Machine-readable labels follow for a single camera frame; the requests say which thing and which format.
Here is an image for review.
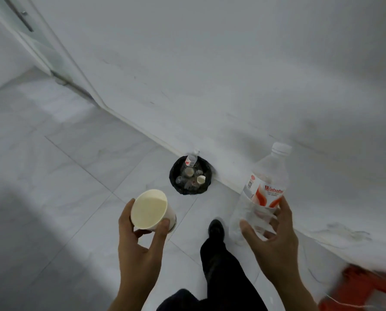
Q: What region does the clear plastic bottle red label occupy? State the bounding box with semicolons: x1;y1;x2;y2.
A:
229;142;293;246

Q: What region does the black trash bin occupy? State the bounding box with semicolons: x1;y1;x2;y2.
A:
169;155;212;195

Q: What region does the white cable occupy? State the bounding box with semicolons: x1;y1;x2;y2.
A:
324;293;376;310

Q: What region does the red object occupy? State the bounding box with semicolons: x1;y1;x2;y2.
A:
318;264;386;311

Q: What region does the person's right hand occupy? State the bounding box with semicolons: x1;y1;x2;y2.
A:
240;196;300;284

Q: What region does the person's black trouser leg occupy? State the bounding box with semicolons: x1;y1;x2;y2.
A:
156;288;202;311
200;236;269;311

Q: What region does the white paper cup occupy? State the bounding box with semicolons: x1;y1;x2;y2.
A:
130;189;177;232

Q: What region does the person's right forearm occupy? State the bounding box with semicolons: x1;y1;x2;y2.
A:
272;275;320;311

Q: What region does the glass door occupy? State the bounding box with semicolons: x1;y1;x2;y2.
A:
0;0;100;105

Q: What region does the person's left hand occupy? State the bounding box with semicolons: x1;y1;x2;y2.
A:
118;198;171;289

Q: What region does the person's left forearm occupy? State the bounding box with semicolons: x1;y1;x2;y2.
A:
108;283;149;311

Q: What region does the person's black shoe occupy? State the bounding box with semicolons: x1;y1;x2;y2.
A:
208;219;225;244

